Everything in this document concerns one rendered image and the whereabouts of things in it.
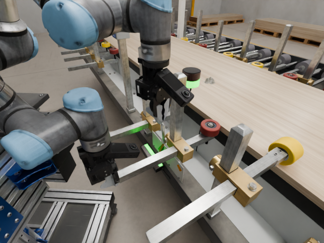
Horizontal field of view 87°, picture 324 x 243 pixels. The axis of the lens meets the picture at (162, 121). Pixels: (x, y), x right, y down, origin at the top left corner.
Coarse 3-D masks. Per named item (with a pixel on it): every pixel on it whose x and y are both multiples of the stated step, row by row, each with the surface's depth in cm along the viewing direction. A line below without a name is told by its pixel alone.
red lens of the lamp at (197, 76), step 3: (183, 72) 54; (186, 75) 54; (189, 75) 53; (192, 75) 53; (195, 75) 53; (198, 75) 54; (189, 78) 54; (192, 78) 54; (195, 78) 54; (198, 78) 54
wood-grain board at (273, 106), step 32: (192, 64) 127; (224, 64) 127; (224, 96) 90; (256, 96) 90; (288, 96) 90; (320, 96) 90; (224, 128) 71; (256, 128) 70; (288, 128) 70; (320, 128) 70; (320, 160) 58; (320, 192) 49
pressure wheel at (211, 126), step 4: (204, 120) 74; (208, 120) 74; (212, 120) 74; (204, 124) 71; (208, 124) 71; (212, 124) 71; (216, 124) 71; (200, 128) 73; (204, 128) 69; (208, 128) 69; (212, 128) 69; (216, 128) 69; (204, 132) 70; (208, 132) 69; (212, 132) 69; (216, 132) 69; (208, 136) 70; (212, 136) 70
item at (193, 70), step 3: (183, 69) 55; (186, 69) 55; (189, 69) 55; (192, 69) 55; (195, 69) 55; (198, 69) 55; (186, 72) 54; (189, 72) 53; (192, 72) 53; (195, 72) 53; (198, 72) 54; (189, 90) 60
